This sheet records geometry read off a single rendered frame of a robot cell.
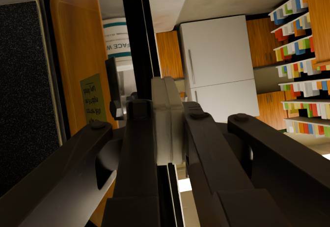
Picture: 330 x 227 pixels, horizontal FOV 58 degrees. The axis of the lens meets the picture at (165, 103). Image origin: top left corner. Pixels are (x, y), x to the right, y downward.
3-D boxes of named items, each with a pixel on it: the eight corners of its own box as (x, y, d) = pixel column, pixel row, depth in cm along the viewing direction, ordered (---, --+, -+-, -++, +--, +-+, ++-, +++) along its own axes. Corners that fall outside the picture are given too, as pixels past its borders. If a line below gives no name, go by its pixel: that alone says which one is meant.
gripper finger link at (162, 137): (170, 165, 15) (154, 166, 15) (163, 117, 21) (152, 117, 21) (168, 107, 14) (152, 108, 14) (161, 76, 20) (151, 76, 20)
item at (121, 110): (100, 60, 28) (110, 121, 28) (109, 56, 26) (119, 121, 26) (120, 59, 29) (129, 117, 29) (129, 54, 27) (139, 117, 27)
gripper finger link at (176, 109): (168, 107, 14) (184, 107, 14) (161, 76, 20) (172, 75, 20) (170, 165, 15) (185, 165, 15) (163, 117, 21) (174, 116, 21)
